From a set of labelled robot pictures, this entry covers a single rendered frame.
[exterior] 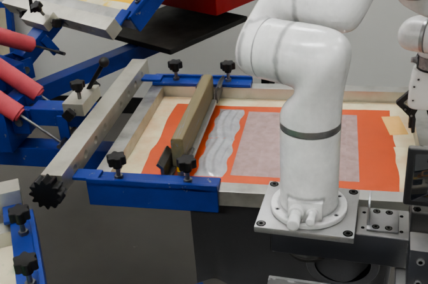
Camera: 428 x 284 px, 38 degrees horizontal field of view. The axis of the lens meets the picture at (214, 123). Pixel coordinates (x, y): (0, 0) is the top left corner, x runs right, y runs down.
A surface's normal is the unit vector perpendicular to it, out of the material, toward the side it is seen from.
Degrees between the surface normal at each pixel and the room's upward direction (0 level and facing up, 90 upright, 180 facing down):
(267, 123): 0
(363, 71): 90
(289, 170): 90
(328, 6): 79
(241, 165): 0
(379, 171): 0
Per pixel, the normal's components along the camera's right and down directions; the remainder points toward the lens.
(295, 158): -0.56, 0.41
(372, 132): -0.05, -0.89
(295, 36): -0.38, -0.49
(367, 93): -0.18, 0.46
